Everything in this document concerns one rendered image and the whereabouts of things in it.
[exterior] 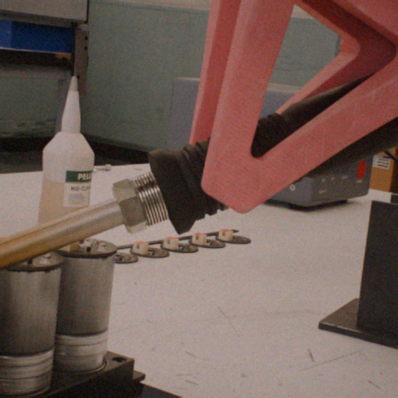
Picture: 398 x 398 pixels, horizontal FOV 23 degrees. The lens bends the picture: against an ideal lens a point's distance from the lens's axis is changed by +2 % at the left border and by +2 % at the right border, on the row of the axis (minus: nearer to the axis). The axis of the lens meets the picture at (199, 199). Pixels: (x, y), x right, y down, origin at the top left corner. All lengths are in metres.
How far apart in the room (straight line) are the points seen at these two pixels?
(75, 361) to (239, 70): 0.13
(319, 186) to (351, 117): 0.55
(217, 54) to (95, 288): 0.10
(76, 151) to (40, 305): 0.34
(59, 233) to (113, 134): 6.16
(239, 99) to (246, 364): 0.20
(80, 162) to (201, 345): 0.23
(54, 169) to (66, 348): 0.32
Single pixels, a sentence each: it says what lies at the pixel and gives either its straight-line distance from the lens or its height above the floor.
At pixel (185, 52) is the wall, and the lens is 6.05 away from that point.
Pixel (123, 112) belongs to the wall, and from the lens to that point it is 6.36.
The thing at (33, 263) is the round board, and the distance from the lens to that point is 0.31.
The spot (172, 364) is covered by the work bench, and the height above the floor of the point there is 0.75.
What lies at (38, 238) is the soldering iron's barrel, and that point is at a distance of 0.26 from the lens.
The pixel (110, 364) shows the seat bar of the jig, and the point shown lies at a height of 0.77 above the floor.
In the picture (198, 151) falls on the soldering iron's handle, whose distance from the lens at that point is 0.27.
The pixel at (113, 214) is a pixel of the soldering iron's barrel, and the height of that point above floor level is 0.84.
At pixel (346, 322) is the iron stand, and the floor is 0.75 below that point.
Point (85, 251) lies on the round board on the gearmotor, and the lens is 0.33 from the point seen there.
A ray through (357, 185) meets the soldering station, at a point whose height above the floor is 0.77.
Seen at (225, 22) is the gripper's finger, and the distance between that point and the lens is 0.28.
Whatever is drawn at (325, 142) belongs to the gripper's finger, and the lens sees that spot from 0.26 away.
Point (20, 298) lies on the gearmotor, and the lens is 0.31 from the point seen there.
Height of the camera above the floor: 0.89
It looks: 10 degrees down
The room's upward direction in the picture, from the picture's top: 6 degrees clockwise
